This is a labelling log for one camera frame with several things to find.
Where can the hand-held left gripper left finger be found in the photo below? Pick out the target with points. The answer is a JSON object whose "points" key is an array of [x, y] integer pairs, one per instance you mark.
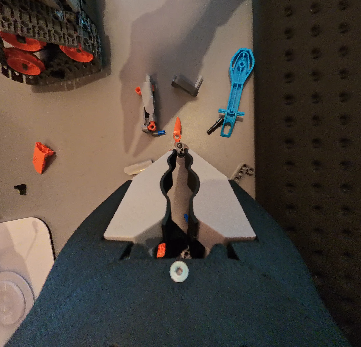
{"points": [[138, 208]]}

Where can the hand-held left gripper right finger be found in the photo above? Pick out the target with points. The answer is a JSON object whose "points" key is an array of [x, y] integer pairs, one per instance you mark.
{"points": [[222, 208]]}

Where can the small grey pin connector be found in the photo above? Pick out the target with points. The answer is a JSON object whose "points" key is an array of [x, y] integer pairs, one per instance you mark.
{"points": [[180, 148]]}

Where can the small grey orange arm assembly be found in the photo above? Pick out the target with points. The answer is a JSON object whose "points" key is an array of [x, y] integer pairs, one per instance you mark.
{"points": [[148, 98]]}

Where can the grey angled beam brick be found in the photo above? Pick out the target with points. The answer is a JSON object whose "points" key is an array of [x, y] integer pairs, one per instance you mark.
{"points": [[242, 172]]}

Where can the light grey panel brick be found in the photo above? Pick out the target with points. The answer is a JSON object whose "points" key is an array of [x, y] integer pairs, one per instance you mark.
{"points": [[138, 167]]}

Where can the grey orange brick cluster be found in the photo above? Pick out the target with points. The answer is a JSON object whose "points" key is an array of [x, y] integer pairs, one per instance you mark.
{"points": [[160, 250]]}

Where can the black connector pin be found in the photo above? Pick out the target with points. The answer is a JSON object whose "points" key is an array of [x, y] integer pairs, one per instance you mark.
{"points": [[215, 126]]}

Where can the orange wedge brick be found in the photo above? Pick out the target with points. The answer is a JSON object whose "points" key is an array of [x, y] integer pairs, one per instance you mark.
{"points": [[177, 128], [39, 158]]}

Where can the small black connector brick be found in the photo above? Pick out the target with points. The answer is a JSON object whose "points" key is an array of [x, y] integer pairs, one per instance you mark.
{"points": [[20, 189]]}

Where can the dark grey angled brick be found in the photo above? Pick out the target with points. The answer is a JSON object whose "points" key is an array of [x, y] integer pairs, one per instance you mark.
{"points": [[186, 84]]}

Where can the blue plastic brick tool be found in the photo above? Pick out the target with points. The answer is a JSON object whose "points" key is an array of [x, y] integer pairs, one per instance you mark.
{"points": [[239, 78]]}

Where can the grey tracked toy robot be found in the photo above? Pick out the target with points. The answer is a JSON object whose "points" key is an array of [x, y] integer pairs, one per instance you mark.
{"points": [[42, 28]]}

